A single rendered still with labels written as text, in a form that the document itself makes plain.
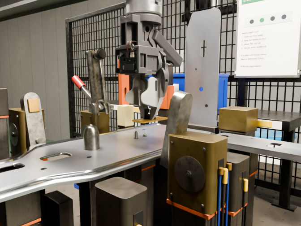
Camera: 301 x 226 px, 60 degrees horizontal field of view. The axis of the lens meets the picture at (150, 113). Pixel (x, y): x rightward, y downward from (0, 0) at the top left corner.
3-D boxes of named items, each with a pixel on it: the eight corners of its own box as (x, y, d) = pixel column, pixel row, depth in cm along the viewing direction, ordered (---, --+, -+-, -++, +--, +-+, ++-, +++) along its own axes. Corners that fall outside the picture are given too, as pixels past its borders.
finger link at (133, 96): (120, 118, 57) (122, 76, 55) (139, 115, 61) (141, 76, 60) (130, 121, 55) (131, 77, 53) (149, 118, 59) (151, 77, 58)
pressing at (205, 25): (216, 127, 77) (220, 6, 72) (183, 122, 84) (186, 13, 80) (217, 126, 77) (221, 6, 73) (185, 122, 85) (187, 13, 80)
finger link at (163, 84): (147, 97, 56) (145, 57, 56) (153, 97, 58) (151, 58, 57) (164, 97, 53) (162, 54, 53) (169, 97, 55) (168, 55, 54)
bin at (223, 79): (202, 111, 88) (203, 72, 86) (144, 105, 111) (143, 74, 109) (228, 108, 99) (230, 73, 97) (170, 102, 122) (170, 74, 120)
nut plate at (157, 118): (143, 123, 54) (143, 117, 54) (131, 121, 57) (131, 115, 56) (169, 119, 60) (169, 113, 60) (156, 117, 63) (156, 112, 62)
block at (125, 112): (126, 227, 78) (124, 105, 73) (118, 223, 80) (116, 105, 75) (135, 223, 80) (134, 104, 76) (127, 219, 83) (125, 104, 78)
